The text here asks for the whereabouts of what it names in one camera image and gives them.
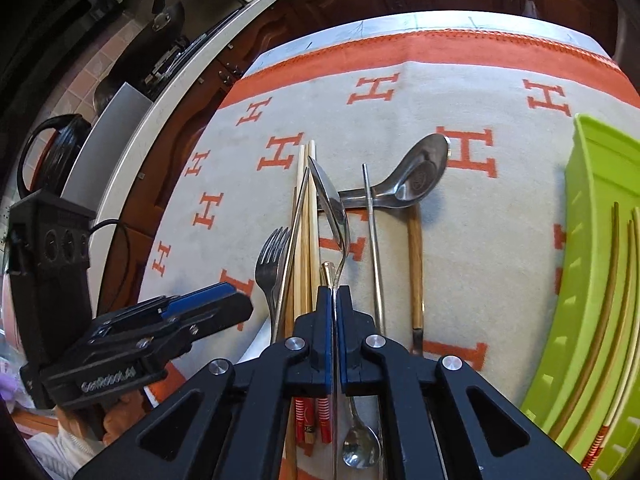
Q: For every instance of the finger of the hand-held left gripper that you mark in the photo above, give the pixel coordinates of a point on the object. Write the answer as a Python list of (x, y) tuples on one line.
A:
[(200, 297), (215, 315)]

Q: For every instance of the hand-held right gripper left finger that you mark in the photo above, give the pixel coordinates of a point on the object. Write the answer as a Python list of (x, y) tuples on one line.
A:
[(325, 320)]

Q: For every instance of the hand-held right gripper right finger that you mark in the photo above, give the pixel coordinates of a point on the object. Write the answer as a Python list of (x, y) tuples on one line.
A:
[(344, 320)]

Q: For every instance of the red striped wooden chopstick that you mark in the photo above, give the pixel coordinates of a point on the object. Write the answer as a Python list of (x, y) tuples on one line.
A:
[(617, 400), (312, 220), (302, 240)]

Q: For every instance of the large steel spoon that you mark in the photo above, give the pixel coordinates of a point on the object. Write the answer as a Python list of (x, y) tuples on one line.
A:
[(330, 205)]

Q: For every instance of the green plastic utensil tray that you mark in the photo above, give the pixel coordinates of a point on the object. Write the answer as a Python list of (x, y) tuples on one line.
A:
[(590, 310)]

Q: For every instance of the person's left forearm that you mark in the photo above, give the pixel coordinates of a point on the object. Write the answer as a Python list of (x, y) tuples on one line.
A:
[(60, 445)]

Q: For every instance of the person's left hand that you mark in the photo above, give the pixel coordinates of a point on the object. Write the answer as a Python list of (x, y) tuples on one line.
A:
[(127, 412)]

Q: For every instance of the steel fork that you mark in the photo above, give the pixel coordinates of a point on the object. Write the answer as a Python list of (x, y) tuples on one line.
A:
[(270, 265)]

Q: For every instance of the black kettle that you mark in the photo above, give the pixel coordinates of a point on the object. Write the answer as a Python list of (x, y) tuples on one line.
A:
[(60, 150)]

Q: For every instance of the orange and beige printed blanket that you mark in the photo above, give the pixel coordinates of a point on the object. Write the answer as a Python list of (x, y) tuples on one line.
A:
[(475, 240)]

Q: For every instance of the stainless steel stove panel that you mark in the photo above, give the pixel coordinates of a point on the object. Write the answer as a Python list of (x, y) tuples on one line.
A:
[(107, 135)]

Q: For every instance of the white kitchen countertop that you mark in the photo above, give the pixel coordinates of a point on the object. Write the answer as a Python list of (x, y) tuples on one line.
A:
[(165, 110)]

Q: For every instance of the gas stove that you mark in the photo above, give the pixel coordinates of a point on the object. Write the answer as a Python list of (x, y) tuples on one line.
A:
[(172, 60)]

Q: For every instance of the dark wooden chopstick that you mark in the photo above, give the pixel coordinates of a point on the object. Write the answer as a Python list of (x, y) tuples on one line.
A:
[(612, 320), (595, 320)]

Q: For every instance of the brown wooden kitchen cabinets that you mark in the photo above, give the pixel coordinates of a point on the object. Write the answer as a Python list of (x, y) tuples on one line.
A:
[(320, 0)]

